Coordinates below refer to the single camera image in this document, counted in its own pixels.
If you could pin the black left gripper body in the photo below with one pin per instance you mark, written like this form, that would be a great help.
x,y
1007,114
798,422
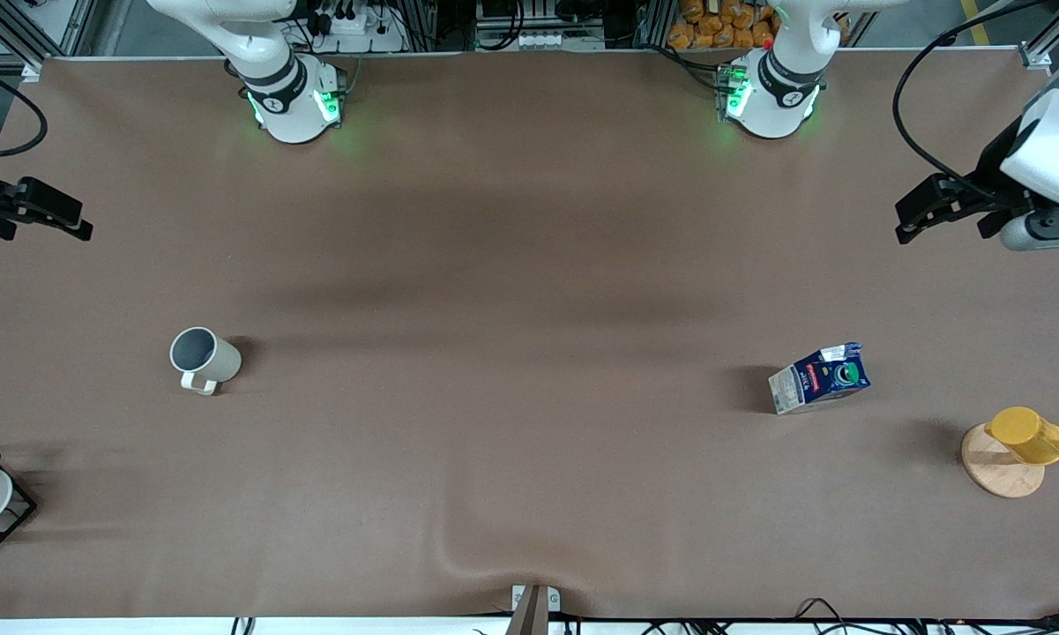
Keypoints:
x,y
990,173

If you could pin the blue white milk carton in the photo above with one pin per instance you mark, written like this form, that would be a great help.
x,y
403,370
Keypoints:
x,y
820,379

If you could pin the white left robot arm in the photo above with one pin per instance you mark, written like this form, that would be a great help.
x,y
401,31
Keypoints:
x,y
771,97

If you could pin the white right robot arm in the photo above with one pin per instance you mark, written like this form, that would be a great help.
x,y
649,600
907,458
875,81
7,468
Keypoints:
x,y
291,97

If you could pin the yellow cup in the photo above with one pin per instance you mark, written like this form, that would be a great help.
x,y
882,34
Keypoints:
x,y
1027,437

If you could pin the wooden mug stand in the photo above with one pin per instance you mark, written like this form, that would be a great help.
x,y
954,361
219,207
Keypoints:
x,y
1001,478

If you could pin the orange snack packs pile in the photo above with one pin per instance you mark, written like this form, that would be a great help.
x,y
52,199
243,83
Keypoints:
x,y
719,26

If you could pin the white power strip with plugs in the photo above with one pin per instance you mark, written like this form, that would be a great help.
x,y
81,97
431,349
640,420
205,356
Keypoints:
x,y
361,40

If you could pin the small white power strip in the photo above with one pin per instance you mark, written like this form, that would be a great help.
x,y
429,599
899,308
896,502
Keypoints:
x,y
542,40

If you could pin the brown table cover sheet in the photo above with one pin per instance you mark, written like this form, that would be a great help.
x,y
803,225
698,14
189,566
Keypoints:
x,y
529,353

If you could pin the aluminium frame profile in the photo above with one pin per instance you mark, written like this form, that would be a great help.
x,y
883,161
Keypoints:
x,y
1054,40
31,35

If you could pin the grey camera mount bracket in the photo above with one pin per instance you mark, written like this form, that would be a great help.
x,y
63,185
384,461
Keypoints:
x,y
534,608

